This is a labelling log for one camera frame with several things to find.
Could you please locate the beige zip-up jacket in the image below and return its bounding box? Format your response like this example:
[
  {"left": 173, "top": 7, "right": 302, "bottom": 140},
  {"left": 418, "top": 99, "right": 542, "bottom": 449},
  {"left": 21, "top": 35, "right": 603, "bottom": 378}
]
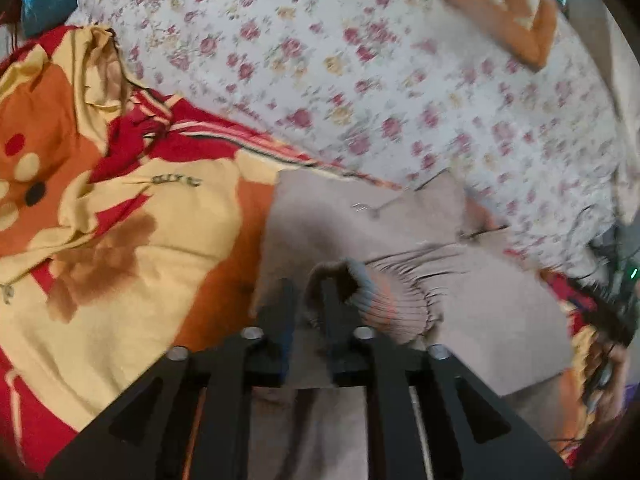
[{"left": 250, "top": 170, "right": 575, "bottom": 479}]

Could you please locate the person's right hand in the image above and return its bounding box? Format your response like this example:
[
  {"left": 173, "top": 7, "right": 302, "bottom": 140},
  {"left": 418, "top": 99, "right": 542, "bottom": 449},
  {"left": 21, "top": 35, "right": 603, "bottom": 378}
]
[{"left": 585, "top": 338, "right": 630, "bottom": 426}]

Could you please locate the orange red yellow blanket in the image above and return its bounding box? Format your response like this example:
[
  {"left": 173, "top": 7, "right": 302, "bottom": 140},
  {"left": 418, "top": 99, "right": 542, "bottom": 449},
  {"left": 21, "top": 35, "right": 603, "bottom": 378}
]
[{"left": 0, "top": 24, "right": 626, "bottom": 476}]

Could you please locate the white floral quilt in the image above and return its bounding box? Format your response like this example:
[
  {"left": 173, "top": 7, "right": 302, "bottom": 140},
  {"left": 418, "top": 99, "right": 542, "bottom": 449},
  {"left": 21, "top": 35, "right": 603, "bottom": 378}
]
[{"left": 70, "top": 0, "right": 624, "bottom": 278}]

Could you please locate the beige cloth at right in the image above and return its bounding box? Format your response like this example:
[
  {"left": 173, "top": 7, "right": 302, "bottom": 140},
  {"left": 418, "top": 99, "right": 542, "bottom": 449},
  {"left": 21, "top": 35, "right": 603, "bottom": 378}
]
[{"left": 567, "top": 0, "right": 639, "bottom": 224}]

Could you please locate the black cable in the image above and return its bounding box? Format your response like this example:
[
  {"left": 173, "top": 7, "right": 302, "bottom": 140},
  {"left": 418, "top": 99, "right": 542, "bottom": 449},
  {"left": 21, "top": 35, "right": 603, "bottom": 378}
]
[{"left": 564, "top": 204, "right": 640, "bottom": 351}]

